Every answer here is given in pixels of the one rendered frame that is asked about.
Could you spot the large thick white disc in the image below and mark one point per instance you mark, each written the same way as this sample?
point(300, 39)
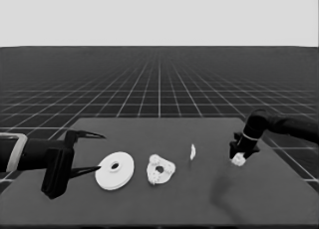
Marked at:
point(109, 181)

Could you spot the small white T-shaped piece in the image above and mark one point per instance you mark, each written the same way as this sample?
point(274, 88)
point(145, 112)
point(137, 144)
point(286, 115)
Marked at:
point(192, 152)

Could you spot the white round carrier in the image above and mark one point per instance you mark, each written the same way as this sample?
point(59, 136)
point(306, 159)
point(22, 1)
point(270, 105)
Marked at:
point(149, 171)

